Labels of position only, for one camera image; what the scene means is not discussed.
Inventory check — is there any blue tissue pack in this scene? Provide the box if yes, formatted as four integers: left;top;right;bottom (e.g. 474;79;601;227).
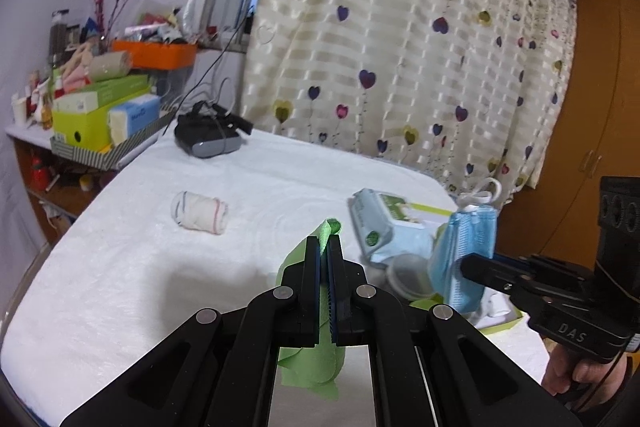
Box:
107;94;162;146

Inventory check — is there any lime green file box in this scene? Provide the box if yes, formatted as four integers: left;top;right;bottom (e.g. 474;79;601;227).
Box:
51;74;156;152

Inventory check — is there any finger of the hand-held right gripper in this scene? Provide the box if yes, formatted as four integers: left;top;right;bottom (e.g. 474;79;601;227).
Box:
492;254;541;272
459;255;525;297

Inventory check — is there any wooden wardrobe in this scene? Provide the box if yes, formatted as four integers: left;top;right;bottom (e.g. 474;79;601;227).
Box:
500;0;640;268

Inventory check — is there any person's right hand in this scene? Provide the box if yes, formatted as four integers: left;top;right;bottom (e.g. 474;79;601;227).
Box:
542;343;635;404

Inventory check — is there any bright green cloth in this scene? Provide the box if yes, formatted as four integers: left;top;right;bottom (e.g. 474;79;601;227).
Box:
275;218;347;400

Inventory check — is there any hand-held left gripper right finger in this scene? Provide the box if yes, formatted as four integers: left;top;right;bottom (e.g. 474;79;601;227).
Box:
327;237;583;427

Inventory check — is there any white box with green edge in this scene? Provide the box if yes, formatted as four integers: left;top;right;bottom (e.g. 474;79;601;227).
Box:
407;202;526;334

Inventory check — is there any pile of assorted packets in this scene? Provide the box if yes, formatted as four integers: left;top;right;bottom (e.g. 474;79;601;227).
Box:
125;0;221;46

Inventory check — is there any heart print curtain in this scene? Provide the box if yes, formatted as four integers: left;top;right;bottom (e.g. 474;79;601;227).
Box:
240;0;576;208

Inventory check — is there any white rolled sock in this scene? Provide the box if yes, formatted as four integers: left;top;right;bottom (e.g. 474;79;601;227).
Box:
171;190;229;236

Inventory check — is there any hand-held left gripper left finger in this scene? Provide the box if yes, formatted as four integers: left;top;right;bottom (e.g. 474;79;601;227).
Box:
59;237;321;427

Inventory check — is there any red bottle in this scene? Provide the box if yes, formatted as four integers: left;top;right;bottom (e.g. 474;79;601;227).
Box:
31;157;49;190

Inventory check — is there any beige paper roll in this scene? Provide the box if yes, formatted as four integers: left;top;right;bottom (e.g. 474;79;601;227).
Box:
87;51;133;82

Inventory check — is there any clear jar with grey lid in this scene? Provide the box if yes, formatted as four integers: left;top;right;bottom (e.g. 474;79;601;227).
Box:
387;253;438;303

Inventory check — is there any wet wipes pack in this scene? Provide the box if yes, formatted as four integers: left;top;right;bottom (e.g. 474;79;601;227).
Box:
348;188;451;265

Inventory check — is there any orange box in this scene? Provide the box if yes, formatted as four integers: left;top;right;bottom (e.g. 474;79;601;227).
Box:
111;39;198;70

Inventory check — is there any dark tall bottle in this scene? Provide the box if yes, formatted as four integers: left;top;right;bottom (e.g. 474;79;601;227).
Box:
50;9;69;58

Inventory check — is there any black grey headset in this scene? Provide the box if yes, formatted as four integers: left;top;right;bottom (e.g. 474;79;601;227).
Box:
174;102;254;158

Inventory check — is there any striped cardboard tray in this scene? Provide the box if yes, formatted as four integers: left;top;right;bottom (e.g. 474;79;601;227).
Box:
50;107;178;170

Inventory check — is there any blue face masks bundle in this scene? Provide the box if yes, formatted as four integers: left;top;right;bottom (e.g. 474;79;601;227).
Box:
427;177;502;314

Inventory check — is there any black cable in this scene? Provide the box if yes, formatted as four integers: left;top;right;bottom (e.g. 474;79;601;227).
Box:
182;4;256;108

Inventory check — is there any wooden shelf cabinet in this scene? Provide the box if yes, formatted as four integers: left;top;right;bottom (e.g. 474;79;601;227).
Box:
7;127;121;248

